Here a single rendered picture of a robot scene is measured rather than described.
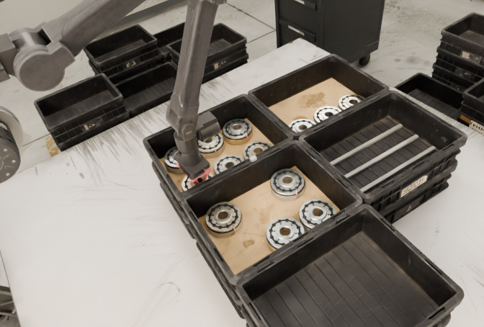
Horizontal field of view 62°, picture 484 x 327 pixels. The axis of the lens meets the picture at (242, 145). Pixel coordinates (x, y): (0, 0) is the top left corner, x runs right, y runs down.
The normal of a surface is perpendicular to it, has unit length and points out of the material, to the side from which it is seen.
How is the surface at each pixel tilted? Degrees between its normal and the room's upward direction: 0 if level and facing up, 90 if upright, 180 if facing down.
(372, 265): 0
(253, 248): 0
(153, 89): 0
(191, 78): 95
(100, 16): 93
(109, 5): 93
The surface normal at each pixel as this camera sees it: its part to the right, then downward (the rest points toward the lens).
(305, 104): -0.11, -0.72
